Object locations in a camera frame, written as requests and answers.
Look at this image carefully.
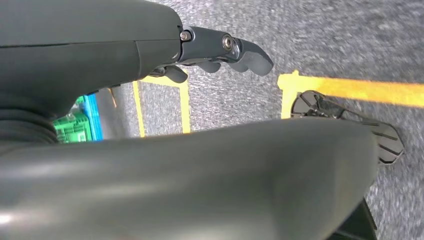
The robot black lower leg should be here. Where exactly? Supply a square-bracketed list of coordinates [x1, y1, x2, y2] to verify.
[326, 198, 379, 240]

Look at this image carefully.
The robot grey leg cover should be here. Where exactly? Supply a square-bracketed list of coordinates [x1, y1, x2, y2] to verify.
[0, 117, 380, 240]

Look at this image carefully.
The blue metal shelf rack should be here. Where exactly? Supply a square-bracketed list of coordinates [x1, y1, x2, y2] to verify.
[82, 94, 104, 143]

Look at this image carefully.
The robot black foot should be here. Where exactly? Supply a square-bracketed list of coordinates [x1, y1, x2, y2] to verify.
[290, 90, 406, 167]

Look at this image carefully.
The green plastic crate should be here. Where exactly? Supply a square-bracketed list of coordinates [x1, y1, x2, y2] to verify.
[52, 96, 92, 145]

